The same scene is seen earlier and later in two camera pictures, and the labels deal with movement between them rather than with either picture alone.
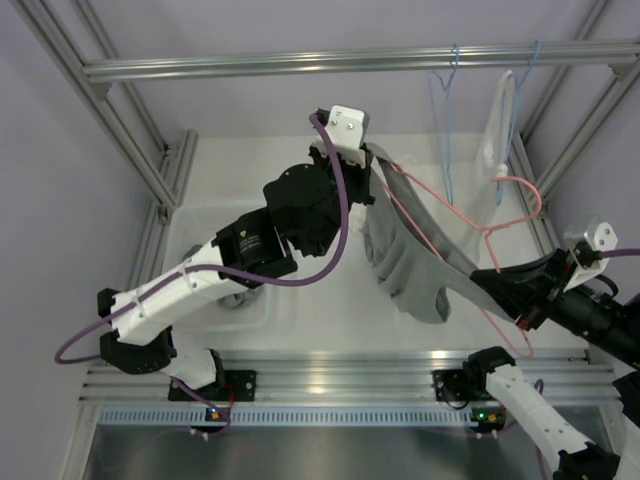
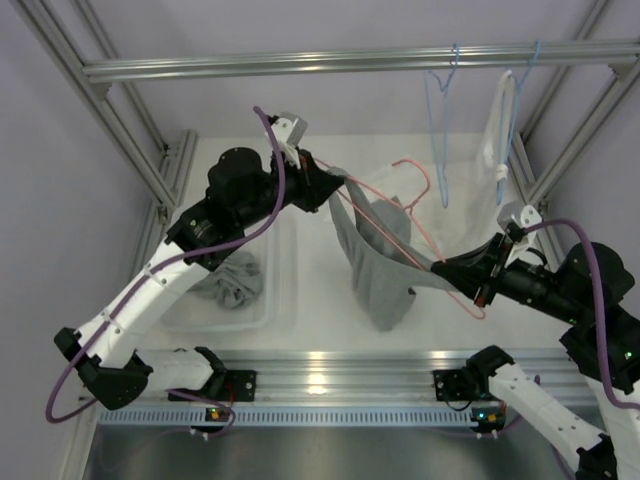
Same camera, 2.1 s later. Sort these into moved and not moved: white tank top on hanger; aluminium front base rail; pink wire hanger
Moved: pink wire hanger
Not moved: white tank top on hanger; aluminium front base rail
